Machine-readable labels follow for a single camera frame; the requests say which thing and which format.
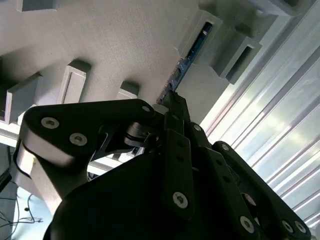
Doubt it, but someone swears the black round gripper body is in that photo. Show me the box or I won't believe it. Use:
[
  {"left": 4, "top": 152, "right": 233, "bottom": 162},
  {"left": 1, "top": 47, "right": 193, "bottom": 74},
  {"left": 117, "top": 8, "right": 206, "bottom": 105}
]
[{"left": 42, "top": 152, "right": 245, "bottom": 240}]

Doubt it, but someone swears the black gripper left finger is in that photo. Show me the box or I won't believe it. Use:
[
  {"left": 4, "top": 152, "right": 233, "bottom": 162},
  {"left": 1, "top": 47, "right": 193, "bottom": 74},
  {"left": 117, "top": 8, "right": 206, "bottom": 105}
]
[{"left": 13, "top": 91, "right": 197, "bottom": 221}]

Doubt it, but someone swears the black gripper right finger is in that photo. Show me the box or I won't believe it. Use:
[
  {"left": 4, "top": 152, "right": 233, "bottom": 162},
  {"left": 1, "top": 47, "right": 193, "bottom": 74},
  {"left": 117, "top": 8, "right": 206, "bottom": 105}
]
[{"left": 177, "top": 93, "right": 312, "bottom": 240}]

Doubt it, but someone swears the blue RAM stick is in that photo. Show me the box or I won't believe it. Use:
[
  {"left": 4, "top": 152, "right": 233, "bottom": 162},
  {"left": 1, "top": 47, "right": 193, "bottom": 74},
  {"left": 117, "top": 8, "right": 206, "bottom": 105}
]
[{"left": 156, "top": 21, "right": 217, "bottom": 106}]

